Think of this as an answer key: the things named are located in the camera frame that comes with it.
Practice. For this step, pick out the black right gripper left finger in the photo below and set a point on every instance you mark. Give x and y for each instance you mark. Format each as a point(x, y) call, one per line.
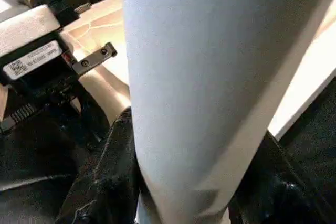
point(110, 182)

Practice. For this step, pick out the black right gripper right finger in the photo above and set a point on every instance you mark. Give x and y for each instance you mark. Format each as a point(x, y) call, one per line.
point(283, 198)

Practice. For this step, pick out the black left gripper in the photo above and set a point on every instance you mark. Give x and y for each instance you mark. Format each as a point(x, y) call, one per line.
point(52, 98)

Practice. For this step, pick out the white plastic table top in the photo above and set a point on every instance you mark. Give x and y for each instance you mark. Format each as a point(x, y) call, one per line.
point(105, 30)

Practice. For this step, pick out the white plastic table leg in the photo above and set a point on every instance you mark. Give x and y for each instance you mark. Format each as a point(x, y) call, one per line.
point(210, 77)

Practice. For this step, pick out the black work mat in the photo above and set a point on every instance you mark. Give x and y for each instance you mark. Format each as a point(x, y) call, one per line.
point(31, 182)

